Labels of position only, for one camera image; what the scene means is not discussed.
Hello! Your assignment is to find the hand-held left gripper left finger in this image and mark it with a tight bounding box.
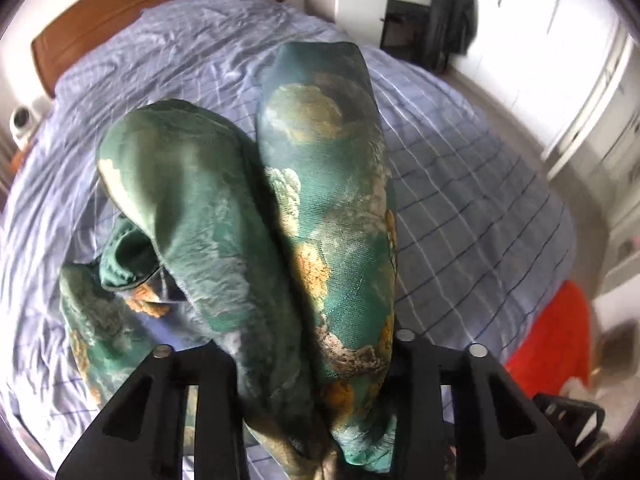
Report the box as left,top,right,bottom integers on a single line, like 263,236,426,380
55,344,251,480

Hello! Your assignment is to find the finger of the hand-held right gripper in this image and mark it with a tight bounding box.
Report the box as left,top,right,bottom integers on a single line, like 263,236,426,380
532,394,607,461

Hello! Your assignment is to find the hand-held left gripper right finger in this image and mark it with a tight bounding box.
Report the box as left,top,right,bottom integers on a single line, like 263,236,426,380
385,329,583,480

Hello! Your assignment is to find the green patterned padded jacket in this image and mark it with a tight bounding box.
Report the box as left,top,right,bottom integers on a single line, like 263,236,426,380
59,40,401,480

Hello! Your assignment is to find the orange blanket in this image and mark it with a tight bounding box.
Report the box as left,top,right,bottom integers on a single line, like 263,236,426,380
505,280,593,401

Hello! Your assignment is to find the blue checked bed cover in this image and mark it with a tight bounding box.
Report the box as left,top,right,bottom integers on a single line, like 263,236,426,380
0,0,578,471

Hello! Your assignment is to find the small white round device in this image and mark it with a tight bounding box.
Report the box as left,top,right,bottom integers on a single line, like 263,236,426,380
10,106,40,148

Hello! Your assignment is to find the dark jacket on chair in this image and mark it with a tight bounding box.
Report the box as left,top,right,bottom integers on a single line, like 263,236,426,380
425,0,478,73

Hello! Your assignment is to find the white wardrobe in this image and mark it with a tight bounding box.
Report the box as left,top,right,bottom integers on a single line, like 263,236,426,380
457,0,640,181

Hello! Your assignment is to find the white desk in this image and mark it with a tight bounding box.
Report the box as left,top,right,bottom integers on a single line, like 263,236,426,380
306,0,441,51

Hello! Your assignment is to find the wooden bed headboard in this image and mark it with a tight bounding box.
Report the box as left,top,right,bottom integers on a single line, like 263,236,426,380
31,0,292,100

